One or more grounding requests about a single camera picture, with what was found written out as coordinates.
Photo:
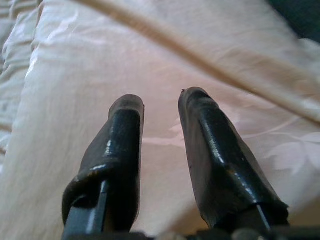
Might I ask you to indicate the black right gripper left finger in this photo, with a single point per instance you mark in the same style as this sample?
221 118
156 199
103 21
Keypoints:
120 150

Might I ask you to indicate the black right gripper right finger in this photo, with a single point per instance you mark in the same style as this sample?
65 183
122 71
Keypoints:
215 160

